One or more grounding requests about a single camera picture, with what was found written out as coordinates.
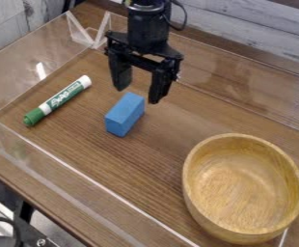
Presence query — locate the black metal table leg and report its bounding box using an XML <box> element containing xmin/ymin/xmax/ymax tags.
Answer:
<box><xmin>18</xmin><ymin>201</ymin><xmax>34</xmax><ymax>224</ymax></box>

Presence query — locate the black cable under table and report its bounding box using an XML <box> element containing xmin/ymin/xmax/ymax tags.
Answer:
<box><xmin>0</xmin><ymin>216</ymin><xmax>24</xmax><ymax>247</ymax></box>

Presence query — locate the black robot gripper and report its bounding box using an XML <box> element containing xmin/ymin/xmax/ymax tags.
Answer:
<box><xmin>105</xmin><ymin>2</ymin><xmax>184</xmax><ymax>104</ymax></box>

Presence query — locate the blue rectangular block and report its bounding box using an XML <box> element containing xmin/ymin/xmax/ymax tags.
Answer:
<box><xmin>104</xmin><ymin>93</ymin><xmax>145</xmax><ymax>137</ymax></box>

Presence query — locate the green Expo marker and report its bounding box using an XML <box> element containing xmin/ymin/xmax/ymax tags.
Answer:
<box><xmin>22</xmin><ymin>75</ymin><xmax>92</xmax><ymax>126</ymax></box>

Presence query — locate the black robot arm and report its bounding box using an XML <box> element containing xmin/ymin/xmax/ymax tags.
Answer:
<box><xmin>105</xmin><ymin>0</ymin><xmax>187</xmax><ymax>104</ymax></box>

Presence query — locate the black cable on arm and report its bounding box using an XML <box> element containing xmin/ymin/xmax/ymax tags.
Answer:
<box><xmin>161</xmin><ymin>0</ymin><xmax>188</xmax><ymax>32</ymax></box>

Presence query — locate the brown wooden bowl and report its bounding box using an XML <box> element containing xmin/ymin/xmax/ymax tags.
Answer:
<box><xmin>181</xmin><ymin>133</ymin><xmax>299</xmax><ymax>245</ymax></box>

